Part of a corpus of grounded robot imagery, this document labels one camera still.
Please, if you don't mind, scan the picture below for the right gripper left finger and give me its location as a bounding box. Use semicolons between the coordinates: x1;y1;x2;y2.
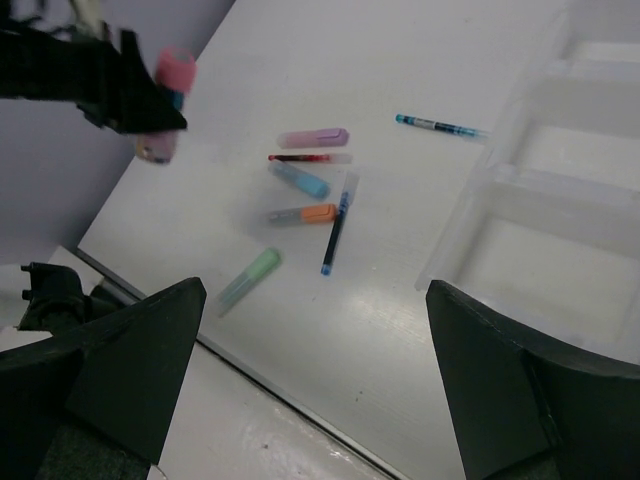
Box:
1;278;206;479

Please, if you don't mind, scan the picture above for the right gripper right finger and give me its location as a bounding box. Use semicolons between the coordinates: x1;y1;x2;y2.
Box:
426;280;639;479

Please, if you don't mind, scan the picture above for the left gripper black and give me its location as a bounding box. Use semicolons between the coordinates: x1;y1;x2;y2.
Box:
1;19;187;135

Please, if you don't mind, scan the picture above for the pink capped glue bottle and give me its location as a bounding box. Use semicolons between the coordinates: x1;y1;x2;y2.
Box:
134;45;197;166

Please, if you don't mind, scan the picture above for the clear plastic compartment tray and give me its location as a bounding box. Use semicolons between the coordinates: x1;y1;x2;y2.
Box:
415;1;639;363

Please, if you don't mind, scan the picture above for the purple capped lead case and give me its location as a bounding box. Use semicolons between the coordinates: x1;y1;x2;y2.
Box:
276;128;349;149

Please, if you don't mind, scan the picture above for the red ink pen refill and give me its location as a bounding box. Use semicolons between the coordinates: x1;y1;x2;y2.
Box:
268;153;352;164

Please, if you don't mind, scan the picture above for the blue capped lead case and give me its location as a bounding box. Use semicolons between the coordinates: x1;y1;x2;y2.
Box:
268;160;330;200

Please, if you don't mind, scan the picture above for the green capped lead case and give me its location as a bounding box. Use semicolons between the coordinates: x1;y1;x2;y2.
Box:
215;247;282;317

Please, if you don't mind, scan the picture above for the orange capped lead case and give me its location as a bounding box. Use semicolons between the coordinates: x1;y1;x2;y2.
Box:
267;203;337;227

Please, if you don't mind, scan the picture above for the dark blue pen refill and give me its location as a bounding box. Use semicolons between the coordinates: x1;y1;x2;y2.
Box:
321;172;359;276

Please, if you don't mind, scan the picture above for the teal pen refill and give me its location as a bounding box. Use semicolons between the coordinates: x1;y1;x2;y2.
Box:
395;114;489;140

